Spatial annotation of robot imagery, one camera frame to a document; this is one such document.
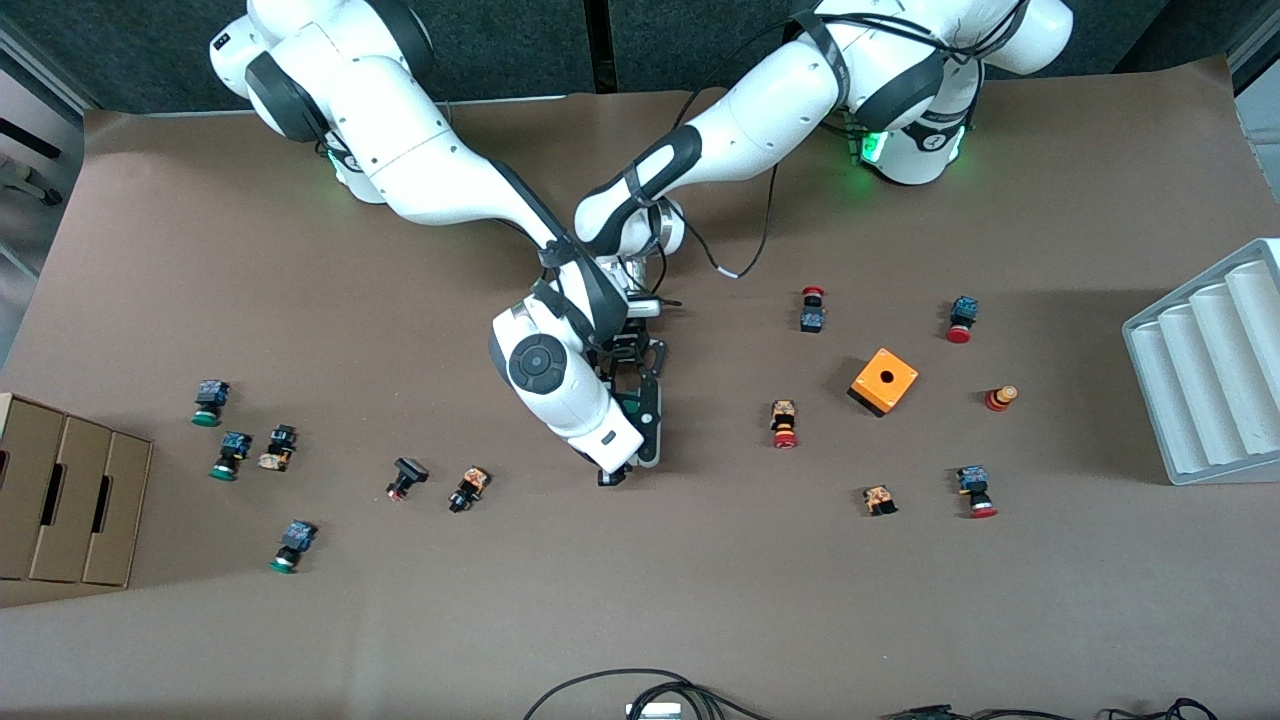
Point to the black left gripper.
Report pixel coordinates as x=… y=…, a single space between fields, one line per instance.
x=628 y=352

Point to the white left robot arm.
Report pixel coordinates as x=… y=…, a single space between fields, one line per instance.
x=760 y=110

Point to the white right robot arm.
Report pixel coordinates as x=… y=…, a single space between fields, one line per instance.
x=440 y=170

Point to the black push button orange block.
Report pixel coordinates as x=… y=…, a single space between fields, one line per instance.
x=470 y=485

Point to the red push button orange block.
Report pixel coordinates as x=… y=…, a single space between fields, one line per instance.
x=783 y=415

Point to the black square button red base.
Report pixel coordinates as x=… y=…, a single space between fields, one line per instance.
x=408 y=470

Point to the orange black contact block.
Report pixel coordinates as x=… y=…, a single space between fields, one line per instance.
x=879 y=498

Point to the green push button blue block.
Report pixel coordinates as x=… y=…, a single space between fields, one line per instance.
x=232 y=448
x=210 y=395
x=296 y=537

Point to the red yellow mushroom button head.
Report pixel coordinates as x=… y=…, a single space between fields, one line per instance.
x=997 y=400

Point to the brown cardboard box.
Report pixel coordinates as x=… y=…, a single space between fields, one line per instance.
x=70 y=500

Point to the white ribbed plastic tray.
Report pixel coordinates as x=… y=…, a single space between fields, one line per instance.
x=1210 y=380

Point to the orange button enclosure box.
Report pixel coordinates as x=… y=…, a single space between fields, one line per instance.
x=895 y=392

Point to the black divider post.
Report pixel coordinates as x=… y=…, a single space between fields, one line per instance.
x=599 y=40

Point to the black switch orange block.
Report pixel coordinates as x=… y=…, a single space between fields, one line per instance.
x=278 y=450

